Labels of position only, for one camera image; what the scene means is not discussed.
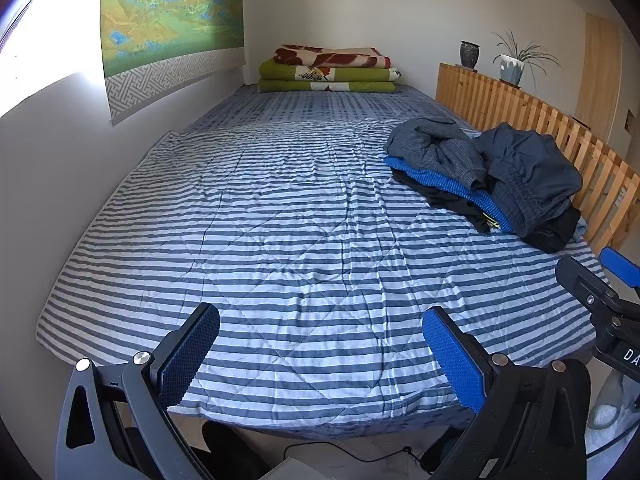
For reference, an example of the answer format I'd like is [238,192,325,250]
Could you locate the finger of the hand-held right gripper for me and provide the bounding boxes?
[555,255,622,322]
[599,246,640,291]

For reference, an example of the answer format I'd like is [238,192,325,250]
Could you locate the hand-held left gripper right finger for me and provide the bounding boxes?
[422,306,593,480]

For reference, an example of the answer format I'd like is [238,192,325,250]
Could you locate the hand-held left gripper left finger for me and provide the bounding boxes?
[55,302,221,480]

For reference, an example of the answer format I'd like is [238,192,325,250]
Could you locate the grey pants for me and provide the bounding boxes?
[384,117,489,194]

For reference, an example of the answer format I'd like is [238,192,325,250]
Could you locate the white slipper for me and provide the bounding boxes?
[586,360,640,432]

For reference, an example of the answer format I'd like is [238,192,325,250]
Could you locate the blue white striped quilt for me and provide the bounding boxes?
[36,116,602,425]

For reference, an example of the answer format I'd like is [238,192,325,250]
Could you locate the black garment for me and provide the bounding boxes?
[391,169,502,234]

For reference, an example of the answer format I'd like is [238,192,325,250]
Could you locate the white box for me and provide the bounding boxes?
[260,452,323,480]

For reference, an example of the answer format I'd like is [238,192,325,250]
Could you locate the light wooden door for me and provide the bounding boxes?
[574,12,624,144]

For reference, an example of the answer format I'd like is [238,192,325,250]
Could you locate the potted plant in pale pot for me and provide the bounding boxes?
[491,29,562,89]

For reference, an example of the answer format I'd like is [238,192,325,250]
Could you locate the dark ceramic vase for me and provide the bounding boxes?
[459,40,481,71]

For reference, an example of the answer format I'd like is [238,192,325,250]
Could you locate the blue checked bed sheet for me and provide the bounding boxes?
[189,84,458,132]

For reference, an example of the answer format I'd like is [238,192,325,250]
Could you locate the green patterned folded blanket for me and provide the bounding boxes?
[256,57,403,94]

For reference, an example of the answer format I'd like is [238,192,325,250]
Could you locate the red white floral blanket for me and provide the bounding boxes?
[274,44,394,70]

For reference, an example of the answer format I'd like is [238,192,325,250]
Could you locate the black floor cable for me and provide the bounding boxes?
[284,441,437,472]

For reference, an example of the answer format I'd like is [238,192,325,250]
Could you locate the wooden slatted bed rail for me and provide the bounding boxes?
[435,62,640,267]

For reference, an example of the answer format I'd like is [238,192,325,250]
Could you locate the landscape wall poster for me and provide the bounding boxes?
[101,0,247,127]

